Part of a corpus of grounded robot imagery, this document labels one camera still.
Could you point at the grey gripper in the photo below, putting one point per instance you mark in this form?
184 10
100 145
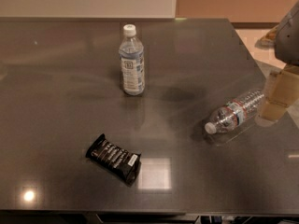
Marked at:
288 42

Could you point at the blue label plastic water bottle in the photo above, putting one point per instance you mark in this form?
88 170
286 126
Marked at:
131 52

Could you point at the clear bottle with red label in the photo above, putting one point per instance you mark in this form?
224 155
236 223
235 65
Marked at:
234 113

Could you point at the black rxbar chocolate wrapper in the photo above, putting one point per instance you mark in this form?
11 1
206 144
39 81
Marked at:
119 161

